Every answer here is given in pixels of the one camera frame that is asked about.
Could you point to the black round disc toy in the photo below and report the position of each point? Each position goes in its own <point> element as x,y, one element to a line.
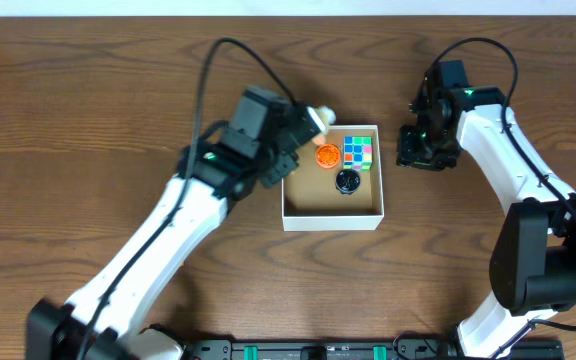
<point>347,181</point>

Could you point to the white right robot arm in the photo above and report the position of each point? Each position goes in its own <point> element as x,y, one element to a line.
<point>532,269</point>

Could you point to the orange round disc toy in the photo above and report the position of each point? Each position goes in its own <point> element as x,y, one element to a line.
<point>327,156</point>

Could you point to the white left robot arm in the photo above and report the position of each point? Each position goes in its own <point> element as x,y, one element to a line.
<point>103,319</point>

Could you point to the yellow plush duck toy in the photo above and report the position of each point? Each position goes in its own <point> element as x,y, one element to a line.
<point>324,117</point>

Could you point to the white cardboard box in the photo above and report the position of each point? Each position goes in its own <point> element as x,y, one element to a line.
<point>311,201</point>

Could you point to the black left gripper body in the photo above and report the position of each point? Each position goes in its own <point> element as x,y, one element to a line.
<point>282,166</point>

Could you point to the colourful puzzle cube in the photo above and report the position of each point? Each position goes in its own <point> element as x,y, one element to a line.
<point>357,153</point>

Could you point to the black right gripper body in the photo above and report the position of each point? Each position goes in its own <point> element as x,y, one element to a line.
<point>427,148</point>

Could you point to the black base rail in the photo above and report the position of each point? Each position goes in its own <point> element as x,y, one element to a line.
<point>368,350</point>

